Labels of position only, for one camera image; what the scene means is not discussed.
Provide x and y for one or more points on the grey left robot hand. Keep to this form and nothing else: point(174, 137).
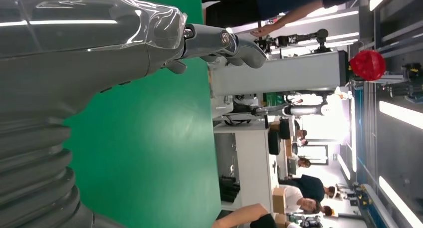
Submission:
point(66, 54)

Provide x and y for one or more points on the brown cardboard carton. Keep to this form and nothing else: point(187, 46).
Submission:
point(278, 200)

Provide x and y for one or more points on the person in background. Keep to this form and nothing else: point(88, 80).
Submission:
point(310, 186)
point(302, 162)
point(297, 201)

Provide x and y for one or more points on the white cabinet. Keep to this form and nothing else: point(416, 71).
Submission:
point(254, 163)

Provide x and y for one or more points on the red honeycomb ball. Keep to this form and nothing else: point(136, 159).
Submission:
point(367, 65)

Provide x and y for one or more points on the pale grey machine pedestal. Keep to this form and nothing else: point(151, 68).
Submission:
point(281, 72)

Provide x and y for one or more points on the standing person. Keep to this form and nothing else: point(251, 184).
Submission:
point(241, 216)

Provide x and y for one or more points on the black tripod equipment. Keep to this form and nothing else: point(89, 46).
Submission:
point(297, 39)

